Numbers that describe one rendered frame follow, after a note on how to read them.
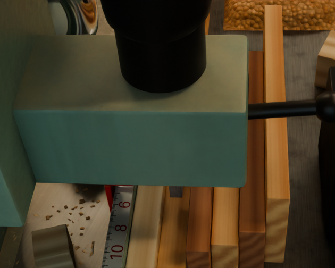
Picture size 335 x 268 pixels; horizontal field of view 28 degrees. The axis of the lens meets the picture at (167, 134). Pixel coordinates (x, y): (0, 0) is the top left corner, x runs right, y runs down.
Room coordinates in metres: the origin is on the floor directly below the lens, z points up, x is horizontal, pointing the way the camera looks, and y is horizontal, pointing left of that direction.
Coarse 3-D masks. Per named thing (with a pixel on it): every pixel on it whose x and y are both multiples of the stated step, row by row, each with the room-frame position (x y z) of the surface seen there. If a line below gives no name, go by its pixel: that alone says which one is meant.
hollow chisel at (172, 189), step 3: (171, 186) 0.29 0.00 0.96; (174, 186) 0.29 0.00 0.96; (177, 186) 0.29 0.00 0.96; (180, 186) 0.29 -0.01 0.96; (171, 189) 0.29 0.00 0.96; (174, 189) 0.29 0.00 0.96; (177, 189) 0.29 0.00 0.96; (180, 189) 0.29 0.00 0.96; (171, 192) 0.29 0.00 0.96; (174, 192) 0.29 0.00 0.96; (177, 192) 0.29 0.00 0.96; (180, 192) 0.29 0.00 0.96; (171, 195) 0.29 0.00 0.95; (174, 195) 0.29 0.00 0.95; (177, 195) 0.29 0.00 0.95; (180, 195) 0.29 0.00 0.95
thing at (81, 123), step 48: (48, 48) 0.33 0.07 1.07; (96, 48) 0.32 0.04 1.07; (240, 48) 0.31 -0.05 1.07; (48, 96) 0.29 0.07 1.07; (96, 96) 0.28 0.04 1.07; (144, 96) 0.28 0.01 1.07; (192, 96) 0.27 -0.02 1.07; (240, 96) 0.27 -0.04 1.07; (48, 144) 0.28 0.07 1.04; (96, 144) 0.27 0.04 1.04; (144, 144) 0.27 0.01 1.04; (192, 144) 0.26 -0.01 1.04; (240, 144) 0.26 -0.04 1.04
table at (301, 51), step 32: (224, 0) 0.59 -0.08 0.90; (224, 32) 0.54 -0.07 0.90; (256, 32) 0.53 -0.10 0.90; (288, 32) 0.52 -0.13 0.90; (320, 32) 0.52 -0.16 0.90; (288, 64) 0.48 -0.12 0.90; (288, 96) 0.43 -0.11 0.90; (288, 128) 0.39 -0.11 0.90; (288, 160) 0.36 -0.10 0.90; (320, 192) 0.32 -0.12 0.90; (288, 224) 0.29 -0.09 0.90; (320, 224) 0.29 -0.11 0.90; (288, 256) 0.27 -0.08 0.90; (320, 256) 0.26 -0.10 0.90
